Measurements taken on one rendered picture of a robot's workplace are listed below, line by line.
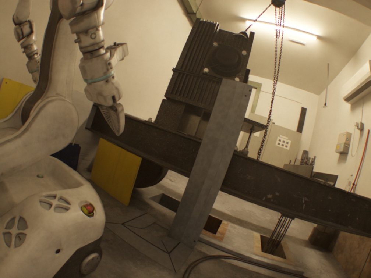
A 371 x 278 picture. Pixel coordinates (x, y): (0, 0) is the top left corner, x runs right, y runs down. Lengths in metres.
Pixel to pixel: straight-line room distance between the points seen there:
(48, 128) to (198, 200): 0.82
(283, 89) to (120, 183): 4.40
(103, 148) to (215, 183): 0.97
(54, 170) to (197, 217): 0.80
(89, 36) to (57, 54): 0.19
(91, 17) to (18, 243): 0.51
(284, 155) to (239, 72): 3.22
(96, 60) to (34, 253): 0.45
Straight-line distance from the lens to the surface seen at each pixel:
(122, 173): 1.36
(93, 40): 0.37
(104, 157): 1.50
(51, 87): 0.55
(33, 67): 0.80
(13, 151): 0.49
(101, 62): 0.38
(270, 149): 4.18
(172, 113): 1.24
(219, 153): 0.96
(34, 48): 0.79
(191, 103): 1.16
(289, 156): 4.26
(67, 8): 0.36
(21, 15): 0.78
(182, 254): 1.05
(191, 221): 1.06
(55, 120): 0.51
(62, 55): 0.55
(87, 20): 0.36
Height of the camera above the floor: 0.64
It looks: level
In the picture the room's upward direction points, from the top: 19 degrees clockwise
